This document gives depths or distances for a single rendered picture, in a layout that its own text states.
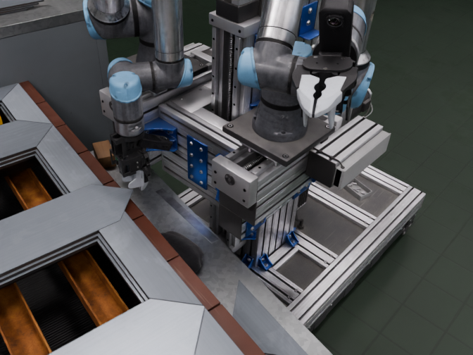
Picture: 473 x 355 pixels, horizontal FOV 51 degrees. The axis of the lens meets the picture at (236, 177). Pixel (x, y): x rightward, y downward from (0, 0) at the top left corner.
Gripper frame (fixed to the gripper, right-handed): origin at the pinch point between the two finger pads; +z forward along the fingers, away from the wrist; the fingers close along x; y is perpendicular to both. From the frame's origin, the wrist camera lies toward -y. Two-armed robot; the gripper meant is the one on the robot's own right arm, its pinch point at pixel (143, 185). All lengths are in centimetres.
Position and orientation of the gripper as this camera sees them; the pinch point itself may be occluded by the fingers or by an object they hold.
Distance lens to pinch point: 144.7
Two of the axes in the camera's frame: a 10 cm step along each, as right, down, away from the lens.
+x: 6.1, 5.3, -5.9
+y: -7.9, 3.6, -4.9
